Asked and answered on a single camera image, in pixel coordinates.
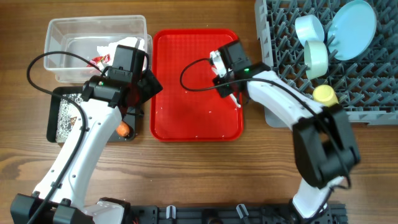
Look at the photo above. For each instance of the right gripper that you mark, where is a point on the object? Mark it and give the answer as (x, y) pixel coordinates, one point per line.
(222, 90)

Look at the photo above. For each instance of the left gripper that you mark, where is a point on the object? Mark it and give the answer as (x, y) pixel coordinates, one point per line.
(148, 89)

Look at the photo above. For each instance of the white plastic spoon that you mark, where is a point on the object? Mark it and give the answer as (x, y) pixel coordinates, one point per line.
(235, 100)

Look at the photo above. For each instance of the orange carrot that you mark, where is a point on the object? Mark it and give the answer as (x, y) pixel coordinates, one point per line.
(123, 129)

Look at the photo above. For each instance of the red snack wrapper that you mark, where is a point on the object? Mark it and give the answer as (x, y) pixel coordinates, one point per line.
(100, 61)

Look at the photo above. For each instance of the white napkin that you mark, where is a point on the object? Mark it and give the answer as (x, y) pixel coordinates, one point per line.
(107, 53)

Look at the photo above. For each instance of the white rice pile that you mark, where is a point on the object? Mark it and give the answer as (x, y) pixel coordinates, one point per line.
(65, 112)

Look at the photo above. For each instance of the mint green bowl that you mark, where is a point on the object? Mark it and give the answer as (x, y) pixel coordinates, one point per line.
(315, 58)

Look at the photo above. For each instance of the yellow plastic cup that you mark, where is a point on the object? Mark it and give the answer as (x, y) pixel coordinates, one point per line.
(325, 95)

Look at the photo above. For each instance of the light blue bowl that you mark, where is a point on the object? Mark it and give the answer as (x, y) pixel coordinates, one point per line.
(309, 28)

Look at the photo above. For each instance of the light blue plate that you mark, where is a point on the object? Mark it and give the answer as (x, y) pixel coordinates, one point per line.
(352, 30)

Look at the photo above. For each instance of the brown food lump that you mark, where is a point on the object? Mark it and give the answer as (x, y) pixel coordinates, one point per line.
(73, 120)

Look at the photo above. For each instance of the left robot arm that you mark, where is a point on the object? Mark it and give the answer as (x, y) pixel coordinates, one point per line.
(60, 195)

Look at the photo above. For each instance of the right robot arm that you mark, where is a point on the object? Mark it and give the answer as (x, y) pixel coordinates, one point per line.
(325, 149)

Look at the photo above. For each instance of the black waste tray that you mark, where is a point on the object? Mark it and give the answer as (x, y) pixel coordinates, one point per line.
(74, 93)

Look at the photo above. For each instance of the grey dishwasher rack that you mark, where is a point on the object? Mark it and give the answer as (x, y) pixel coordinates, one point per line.
(366, 86)

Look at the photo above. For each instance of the red serving tray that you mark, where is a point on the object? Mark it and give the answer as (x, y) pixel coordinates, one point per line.
(186, 109)

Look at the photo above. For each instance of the clear plastic bin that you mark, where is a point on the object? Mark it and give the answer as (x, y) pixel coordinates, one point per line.
(81, 36)

